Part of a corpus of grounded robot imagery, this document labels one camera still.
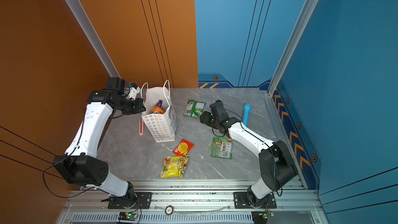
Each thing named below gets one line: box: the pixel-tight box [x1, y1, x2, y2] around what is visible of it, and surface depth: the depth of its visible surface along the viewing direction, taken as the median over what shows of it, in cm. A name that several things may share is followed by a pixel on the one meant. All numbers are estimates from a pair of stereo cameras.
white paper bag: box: [140, 79, 177, 143], surface depth 84 cm
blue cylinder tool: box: [243, 102, 251, 128], surface depth 107 cm
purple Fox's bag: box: [155, 99, 163, 109], surface depth 98 cm
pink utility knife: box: [138, 117, 145, 137], surface depth 101 cm
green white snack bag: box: [210, 135, 233, 160], surface depth 91 cm
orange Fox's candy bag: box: [152, 106, 165, 115], surface depth 87 cm
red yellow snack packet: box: [172, 138, 195, 157], surface depth 91 cm
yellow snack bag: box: [160, 155, 190, 179], surface depth 82 cm
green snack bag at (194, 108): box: [182, 99, 206, 118], surface depth 108 cm
